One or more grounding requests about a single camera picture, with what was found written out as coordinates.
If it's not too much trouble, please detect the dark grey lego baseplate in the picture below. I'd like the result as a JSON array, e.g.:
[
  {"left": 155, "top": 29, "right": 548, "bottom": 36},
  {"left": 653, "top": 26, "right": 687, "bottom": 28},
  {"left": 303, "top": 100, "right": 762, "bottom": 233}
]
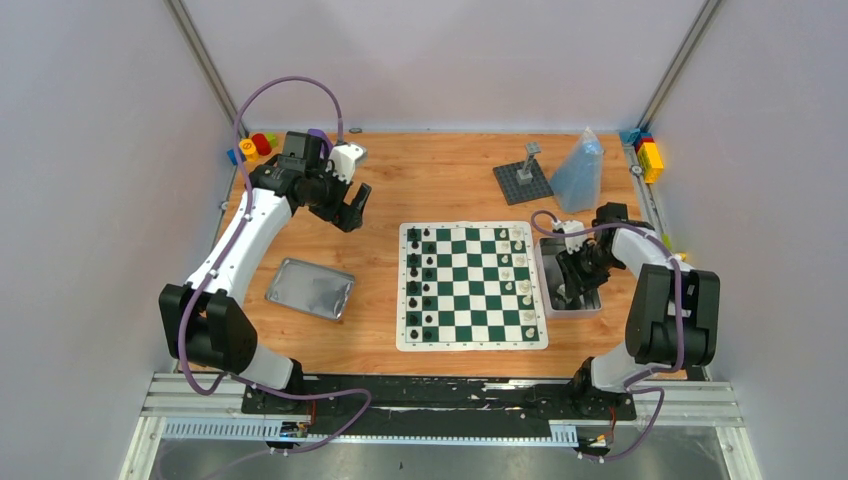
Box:
[{"left": 493, "top": 160, "right": 553, "bottom": 205}]

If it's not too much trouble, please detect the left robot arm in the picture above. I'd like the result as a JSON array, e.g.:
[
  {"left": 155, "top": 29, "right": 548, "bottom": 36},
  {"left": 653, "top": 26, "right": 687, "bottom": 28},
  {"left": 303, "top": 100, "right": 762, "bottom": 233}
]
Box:
[{"left": 158, "top": 131, "right": 371, "bottom": 413}]

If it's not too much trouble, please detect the blue plastic bag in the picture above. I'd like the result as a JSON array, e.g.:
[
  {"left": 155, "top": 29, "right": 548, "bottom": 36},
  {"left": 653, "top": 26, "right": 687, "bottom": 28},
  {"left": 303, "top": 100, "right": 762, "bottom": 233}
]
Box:
[{"left": 549, "top": 128, "right": 604, "bottom": 214}]

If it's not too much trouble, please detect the green wooden block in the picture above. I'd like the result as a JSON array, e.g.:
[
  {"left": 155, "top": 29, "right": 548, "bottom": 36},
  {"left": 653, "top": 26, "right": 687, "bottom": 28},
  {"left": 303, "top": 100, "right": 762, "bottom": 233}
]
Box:
[{"left": 265, "top": 133, "right": 278, "bottom": 149}]

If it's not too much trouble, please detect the silver tin lid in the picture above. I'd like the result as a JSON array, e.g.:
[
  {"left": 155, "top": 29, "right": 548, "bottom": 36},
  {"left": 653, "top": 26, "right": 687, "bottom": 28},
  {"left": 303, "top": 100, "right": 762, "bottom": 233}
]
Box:
[{"left": 265, "top": 257, "right": 355, "bottom": 322}]

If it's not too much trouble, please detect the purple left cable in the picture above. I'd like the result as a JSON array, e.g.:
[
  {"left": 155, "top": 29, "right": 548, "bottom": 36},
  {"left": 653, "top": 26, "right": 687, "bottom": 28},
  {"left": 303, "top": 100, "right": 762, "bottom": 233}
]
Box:
[{"left": 177, "top": 76, "right": 372, "bottom": 480}]

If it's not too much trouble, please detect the purple cable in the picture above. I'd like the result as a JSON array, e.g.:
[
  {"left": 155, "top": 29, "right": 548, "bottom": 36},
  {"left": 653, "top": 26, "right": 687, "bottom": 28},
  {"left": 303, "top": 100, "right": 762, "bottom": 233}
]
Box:
[
  {"left": 529, "top": 210, "right": 687, "bottom": 464},
  {"left": 177, "top": 76, "right": 372, "bottom": 480}
]

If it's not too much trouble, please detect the yellow wooden cylinder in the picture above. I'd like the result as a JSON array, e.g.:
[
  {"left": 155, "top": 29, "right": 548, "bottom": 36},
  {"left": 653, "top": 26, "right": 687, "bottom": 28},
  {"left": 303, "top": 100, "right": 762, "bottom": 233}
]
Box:
[{"left": 238, "top": 138, "right": 260, "bottom": 162}]

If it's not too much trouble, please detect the purple metronome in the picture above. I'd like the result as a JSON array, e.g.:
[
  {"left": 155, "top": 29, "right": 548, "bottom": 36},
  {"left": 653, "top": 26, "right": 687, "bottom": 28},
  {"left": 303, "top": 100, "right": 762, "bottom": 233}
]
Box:
[{"left": 307, "top": 128, "right": 334, "bottom": 158}]

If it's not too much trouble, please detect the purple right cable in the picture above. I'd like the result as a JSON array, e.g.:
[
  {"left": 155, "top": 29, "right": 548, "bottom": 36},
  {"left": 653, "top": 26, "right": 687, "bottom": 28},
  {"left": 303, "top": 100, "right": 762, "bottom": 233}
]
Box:
[{"left": 529, "top": 210, "right": 687, "bottom": 464}]

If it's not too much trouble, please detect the grey lego tower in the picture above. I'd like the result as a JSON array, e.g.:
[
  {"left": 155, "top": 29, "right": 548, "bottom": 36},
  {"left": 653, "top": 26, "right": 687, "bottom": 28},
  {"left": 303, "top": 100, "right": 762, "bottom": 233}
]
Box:
[{"left": 516, "top": 142, "right": 541, "bottom": 185}]

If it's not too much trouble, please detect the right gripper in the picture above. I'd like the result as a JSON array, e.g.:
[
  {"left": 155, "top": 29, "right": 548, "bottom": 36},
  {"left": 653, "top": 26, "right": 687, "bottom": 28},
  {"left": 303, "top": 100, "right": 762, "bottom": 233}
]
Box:
[{"left": 556, "top": 242, "right": 621, "bottom": 300}]

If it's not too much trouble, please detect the colourful lego brick stack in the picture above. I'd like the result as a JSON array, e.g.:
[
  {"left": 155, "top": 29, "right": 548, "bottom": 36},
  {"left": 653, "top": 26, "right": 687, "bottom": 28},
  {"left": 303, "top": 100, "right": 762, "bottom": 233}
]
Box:
[{"left": 619, "top": 129, "right": 665, "bottom": 184}]

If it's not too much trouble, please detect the red wooden cylinder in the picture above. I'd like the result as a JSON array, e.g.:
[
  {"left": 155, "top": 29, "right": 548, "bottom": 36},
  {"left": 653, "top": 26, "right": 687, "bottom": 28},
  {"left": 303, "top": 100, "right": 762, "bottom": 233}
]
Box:
[{"left": 251, "top": 133, "right": 273, "bottom": 156}]

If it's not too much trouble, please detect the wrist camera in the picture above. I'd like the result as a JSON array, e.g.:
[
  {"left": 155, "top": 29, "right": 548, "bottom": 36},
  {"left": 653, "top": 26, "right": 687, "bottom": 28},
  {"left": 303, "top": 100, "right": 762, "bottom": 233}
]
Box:
[
  {"left": 552, "top": 220, "right": 588, "bottom": 254},
  {"left": 329, "top": 142, "right": 368, "bottom": 184}
]

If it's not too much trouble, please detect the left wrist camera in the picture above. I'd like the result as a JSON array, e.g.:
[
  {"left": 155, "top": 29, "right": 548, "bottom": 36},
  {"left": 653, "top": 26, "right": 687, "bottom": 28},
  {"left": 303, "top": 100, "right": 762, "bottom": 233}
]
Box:
[{"left": 329, "top": 142, "right": 368, "bottom": 184}]

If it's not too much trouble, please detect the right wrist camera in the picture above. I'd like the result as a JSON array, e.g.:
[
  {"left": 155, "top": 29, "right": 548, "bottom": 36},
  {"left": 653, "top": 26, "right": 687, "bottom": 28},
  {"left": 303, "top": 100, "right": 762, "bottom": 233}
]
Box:
[{"left": 552, "top": 220, "right": 588, "bottom": 254}]

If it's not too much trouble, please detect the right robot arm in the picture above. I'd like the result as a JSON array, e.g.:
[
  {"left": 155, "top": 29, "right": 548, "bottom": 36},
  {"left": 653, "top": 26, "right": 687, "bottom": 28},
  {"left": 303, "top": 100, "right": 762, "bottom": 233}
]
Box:
[{"left": 552, "top": 202, "right": 720, "bottom": 418}]

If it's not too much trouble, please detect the silver metal tin box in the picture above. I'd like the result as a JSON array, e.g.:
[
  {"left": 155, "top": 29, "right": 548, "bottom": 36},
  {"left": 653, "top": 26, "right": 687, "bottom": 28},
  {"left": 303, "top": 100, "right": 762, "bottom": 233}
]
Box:
[{"left": 535, "top": 238, "right": 603, "bottom": 320}]

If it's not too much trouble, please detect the green white chess board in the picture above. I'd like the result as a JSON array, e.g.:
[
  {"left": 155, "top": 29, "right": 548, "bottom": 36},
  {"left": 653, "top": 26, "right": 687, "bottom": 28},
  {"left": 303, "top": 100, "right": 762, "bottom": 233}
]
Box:
[{"left": 396, "top": 221, "right": 549, "bottom": 352}]

